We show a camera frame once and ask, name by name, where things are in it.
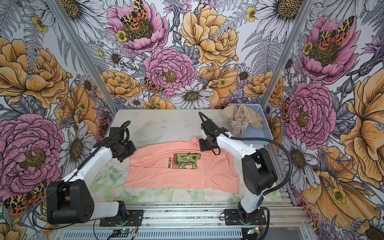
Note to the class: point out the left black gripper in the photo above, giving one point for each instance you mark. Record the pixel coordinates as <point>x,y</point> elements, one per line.
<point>132,149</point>

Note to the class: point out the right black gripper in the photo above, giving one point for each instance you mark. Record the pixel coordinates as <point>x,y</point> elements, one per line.
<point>203,147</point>

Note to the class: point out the pink printed t-shirt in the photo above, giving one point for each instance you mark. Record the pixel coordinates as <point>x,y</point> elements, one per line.
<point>182,165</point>

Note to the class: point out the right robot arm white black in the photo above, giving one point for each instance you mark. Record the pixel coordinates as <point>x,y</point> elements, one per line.
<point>258,171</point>

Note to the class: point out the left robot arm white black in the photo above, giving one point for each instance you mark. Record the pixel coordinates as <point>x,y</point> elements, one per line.
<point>69,200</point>

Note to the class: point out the light blue plastic basket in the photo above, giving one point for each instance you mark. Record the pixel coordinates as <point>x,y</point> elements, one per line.
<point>250,132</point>

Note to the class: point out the beige drawstring garment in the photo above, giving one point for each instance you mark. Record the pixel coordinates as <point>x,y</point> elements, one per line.
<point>241,117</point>

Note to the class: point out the white vented cable duct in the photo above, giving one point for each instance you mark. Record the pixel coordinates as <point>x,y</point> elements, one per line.
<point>155,234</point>

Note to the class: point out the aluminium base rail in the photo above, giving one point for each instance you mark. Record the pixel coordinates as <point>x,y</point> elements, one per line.
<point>206,215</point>

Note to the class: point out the left aluminium frame post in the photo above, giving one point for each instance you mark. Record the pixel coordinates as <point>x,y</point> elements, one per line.
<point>75,40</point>

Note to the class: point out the aluminium frame post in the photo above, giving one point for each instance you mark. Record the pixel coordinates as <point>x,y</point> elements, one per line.
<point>298,26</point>
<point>75,40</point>

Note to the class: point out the right aluminium frame post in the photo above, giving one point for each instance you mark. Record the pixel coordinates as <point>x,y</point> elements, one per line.
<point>298,26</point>

